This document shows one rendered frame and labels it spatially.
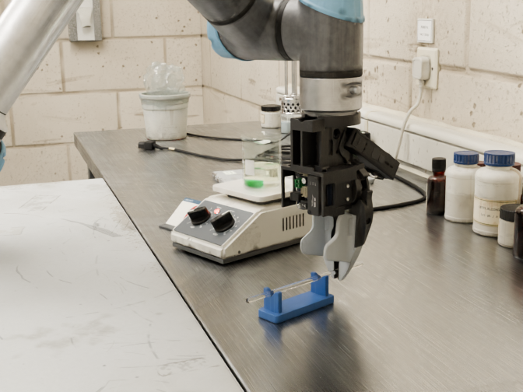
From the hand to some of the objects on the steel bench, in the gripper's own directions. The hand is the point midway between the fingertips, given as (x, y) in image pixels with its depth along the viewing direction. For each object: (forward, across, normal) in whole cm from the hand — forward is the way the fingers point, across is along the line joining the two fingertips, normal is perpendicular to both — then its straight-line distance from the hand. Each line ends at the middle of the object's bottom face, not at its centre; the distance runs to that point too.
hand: (342, 267), depth 103 cm
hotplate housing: (+4, -25, +7) cm, 27 cm away
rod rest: (+4, 0, -8) cm, 9 cm away
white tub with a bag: (+3, -119, +59) cm, 133 cm away
